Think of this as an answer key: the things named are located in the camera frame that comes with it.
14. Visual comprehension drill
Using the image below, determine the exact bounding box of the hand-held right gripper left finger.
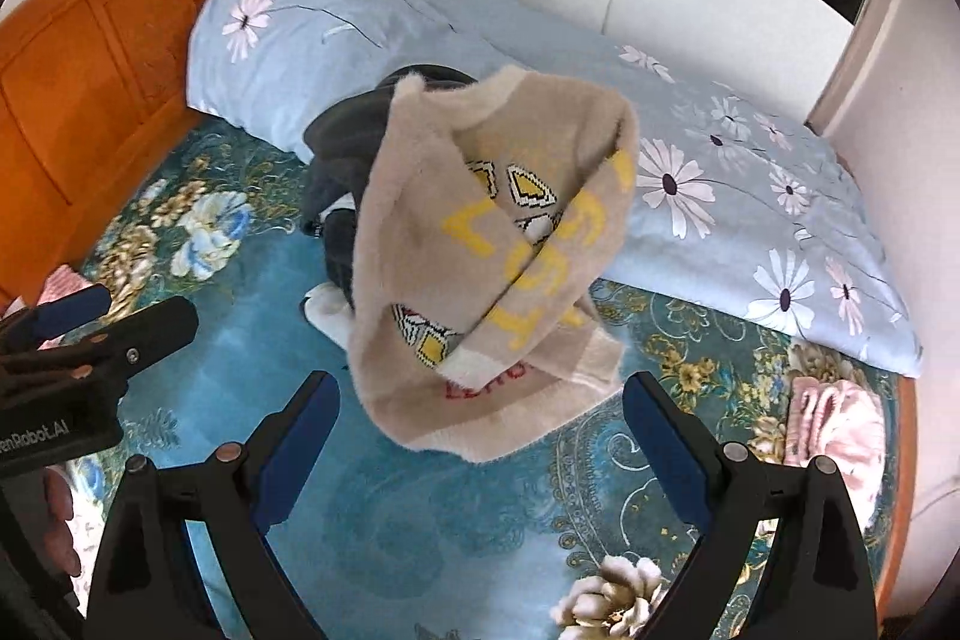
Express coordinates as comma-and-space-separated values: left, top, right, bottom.
82, 370, 342, 640

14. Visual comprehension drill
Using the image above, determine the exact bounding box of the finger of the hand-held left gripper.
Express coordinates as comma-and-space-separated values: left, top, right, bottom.
0, 296, 200, 401
0, 284, 112, 356

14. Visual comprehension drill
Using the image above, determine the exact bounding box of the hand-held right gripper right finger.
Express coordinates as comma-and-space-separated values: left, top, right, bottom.
622, 372, 878, 640

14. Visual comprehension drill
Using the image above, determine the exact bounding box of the beige fuzzy knit sweater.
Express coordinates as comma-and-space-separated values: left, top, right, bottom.
349, 66, 640, 465

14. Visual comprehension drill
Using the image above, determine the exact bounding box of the dark grey clothes pile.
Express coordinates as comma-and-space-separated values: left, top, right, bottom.
300, 62, 481, 341

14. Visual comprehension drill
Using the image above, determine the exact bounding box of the person's left hand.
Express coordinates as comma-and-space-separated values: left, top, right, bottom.
43, 466, 82, 581

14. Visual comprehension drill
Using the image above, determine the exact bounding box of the pink patterned cloth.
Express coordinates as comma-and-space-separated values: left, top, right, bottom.
34, 265, 98, 348

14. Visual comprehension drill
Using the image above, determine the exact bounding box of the teal floral bed sheet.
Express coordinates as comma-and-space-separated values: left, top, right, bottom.
75, 115, 901, 640

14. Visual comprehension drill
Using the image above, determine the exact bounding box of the pink folded cloth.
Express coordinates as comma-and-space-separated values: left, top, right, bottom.
784, 376, 890, 498

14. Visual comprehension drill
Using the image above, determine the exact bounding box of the orange wooden headboard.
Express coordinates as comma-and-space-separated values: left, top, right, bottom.
0, 0, 365, 311

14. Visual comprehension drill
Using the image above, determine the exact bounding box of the light blue daisy quilt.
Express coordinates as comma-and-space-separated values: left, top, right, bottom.
184, 0, 923, 378

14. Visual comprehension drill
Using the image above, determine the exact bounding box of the orange wooden bed rail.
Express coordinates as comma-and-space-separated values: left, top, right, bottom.
874, 377, 920, 618

